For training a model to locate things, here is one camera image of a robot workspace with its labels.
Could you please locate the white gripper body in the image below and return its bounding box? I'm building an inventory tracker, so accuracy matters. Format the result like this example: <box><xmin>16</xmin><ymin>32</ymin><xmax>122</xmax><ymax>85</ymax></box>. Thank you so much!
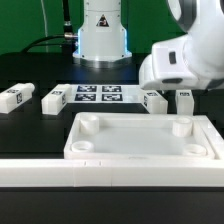
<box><xmin>139</xmin><ymin>35</ymin><xmax>199</xmax><ymax>90</ymax></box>

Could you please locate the white desk top tray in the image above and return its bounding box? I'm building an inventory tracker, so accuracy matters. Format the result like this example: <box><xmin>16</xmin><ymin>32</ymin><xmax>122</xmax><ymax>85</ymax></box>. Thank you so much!
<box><xmin>64</xmin><ymin>112</ymin><xmax>215</xmax><ymax>160</ymax></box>

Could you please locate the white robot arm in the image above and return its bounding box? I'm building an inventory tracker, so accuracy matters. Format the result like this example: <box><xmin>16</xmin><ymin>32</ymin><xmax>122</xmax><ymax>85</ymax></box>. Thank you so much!
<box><xmin>73</xmin><ymin>0</ymin><xmax>224</xmax><ymax>90</ymax></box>

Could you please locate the fiducial marker sheet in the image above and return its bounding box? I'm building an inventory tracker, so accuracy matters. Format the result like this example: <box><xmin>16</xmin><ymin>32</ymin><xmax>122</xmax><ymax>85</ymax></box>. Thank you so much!
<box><xmin>68</xmin><ymin>84</ymin><xmax>141</xmax><ymax>104</ymax></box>

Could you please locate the white L-shaped fence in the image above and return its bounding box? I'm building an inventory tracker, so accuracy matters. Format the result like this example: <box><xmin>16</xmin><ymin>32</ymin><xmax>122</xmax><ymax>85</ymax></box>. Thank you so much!
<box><xmin>0</xmin><ymin>115</ymin><xmax>224</xmax><ymax>187</ymax></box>

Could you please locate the black cable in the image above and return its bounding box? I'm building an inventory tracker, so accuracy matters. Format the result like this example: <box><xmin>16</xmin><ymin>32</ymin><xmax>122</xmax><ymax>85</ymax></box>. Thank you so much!
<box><xmin>21</xmin><ymin>0</ymin><xmax>80</xmax><ymax>53</ymax></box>

